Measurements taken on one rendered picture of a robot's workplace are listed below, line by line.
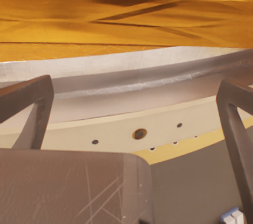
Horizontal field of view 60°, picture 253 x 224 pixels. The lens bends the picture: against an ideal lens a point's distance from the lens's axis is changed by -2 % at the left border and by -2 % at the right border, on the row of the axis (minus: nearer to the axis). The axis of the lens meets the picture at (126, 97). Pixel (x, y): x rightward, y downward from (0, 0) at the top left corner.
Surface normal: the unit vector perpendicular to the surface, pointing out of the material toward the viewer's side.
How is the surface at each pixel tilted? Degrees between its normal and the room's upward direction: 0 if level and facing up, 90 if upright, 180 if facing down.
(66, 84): 90
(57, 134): 90
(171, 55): 90
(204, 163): 62
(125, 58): 90
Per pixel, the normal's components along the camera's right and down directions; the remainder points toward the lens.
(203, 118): 0.35, 0.57
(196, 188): 0.35, 0.12
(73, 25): -0.02, 0.60
